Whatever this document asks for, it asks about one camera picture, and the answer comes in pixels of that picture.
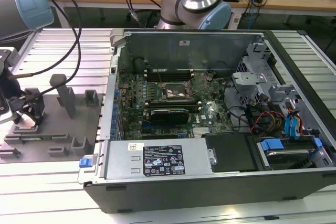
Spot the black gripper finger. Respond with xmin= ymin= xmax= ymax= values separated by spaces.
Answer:
xmin=25 ymin=92 xmax=45 ymax=125
xmin=12 ymin=104 xmax=27 ymax=125

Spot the thin metal locking lever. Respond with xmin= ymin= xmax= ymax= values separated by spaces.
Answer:
xmin=155 ymin=63 xmax=163 ymax=85

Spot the metal socket cover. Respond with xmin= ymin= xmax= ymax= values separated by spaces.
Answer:
xmin=184 ymin=72 xmax=215 ymax=97

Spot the CPU socket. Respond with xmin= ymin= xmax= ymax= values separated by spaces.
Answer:
xmin=160 ymin=80 xmax=194 ymax=102

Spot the grey parts rack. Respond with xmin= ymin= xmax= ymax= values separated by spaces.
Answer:
xmin=0 ymin=73 xmax=106 ymax=162

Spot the green RAM stick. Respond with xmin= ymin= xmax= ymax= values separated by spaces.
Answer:
xmin=19 ymin=134 xmax=68 ymax=141

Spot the blue case latch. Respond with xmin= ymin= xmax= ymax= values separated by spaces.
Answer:
xmin=78 ymin=156 xmax=95 ymax=168

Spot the grey power supply unit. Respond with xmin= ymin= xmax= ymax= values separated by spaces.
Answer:
xmin=103 ymin=140 xmax=212 ymax=180

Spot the black graphics card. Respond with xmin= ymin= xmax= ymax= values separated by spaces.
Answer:
xmin=149 ymin=106 xmax=190 ymax=127

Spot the black label sticker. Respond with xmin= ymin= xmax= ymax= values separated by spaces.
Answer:
xmin=143 ymin=144 xmax=186 ymax=176

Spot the small silver heatsink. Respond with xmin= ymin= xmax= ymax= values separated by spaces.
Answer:
xmin=193 ymin=126 xmax=211 ymax=137

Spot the green motherboard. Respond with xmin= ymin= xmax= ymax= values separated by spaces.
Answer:
xmin=117 ymin=70 xmax=235 ymax=141

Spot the black open PC case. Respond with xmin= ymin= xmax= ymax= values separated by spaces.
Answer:
xmin=78 ymin=28 xmax=336 ymax=214

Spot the black plastic shroud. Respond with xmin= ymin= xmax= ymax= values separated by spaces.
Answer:
xmin=204 ymin=132 xmax=260 ymax=174

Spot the grey metal drive cage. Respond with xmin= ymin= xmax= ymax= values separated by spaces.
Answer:
xmin=231 ymin=41 xmax=302 ymax=120

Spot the hard disk in blue carrier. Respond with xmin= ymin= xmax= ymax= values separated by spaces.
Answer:
xmin=258 ymin=136 xmax=323 ymax=170

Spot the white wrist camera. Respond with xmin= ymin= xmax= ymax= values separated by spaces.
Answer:
xmin=0 ymin=97 xmax=17 ymax=125

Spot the black cable with brass connector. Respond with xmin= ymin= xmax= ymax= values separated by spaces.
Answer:
xmin=7 ymin=0 xmax=82 ymax=78

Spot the black camera cable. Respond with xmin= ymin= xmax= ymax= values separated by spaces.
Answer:
xmin=25 ymin=0 xmax=82 ymax=102

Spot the blue hanging cable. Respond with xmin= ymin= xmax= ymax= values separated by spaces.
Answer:
xmin=248 ymin=5 xmax=257 ymax=29

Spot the red yellow wire bundle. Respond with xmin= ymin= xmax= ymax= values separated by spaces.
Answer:
xmin=246 ymin=100 xmax=287 ymax=133

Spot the blue flat wire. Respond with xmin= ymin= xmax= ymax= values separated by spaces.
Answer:
xmin=285 ymin=104 xmax=302 ymax=141

